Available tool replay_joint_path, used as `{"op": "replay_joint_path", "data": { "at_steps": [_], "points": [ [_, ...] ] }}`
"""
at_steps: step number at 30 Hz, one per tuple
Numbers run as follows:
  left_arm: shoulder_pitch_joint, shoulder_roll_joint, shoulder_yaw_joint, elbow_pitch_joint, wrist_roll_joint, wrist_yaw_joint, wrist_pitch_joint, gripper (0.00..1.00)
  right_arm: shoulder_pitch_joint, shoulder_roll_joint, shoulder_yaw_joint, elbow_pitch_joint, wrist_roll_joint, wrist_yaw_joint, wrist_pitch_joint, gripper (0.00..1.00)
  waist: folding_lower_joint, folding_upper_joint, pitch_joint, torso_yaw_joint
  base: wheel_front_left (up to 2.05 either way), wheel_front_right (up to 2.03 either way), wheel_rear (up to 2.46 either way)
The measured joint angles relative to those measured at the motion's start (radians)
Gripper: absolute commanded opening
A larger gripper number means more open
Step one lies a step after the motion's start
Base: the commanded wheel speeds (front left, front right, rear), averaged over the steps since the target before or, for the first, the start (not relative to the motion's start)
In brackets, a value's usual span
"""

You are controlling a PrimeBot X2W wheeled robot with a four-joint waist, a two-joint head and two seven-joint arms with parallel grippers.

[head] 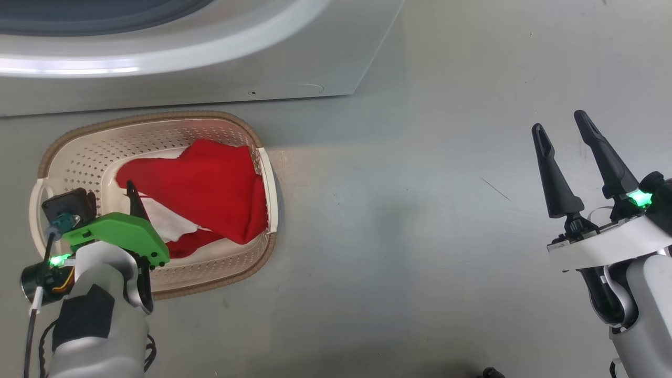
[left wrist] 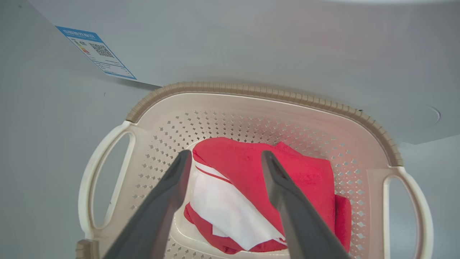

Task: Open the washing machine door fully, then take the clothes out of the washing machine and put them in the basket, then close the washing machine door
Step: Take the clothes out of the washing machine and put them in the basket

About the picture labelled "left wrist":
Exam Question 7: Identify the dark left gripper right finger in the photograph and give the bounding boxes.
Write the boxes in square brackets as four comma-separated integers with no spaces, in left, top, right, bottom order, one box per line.
[260,150,355,259]

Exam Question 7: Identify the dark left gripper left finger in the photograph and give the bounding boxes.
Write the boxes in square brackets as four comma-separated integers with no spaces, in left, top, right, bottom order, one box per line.
[102,150,193,259]

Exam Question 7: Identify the red and white garment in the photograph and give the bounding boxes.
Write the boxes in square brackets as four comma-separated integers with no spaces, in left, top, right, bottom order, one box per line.
[183,137,353,255]

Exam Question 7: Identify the cream perforated laundry basket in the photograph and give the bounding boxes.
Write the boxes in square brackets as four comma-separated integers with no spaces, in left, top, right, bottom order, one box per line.
[75,82,434,259]

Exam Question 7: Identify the white washing machine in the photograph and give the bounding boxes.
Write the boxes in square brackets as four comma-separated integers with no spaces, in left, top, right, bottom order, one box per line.
[27,0,460,145]

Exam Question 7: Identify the blue energy label sticker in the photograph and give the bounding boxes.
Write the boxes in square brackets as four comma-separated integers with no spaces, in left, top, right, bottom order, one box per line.
[55,26,137,81]

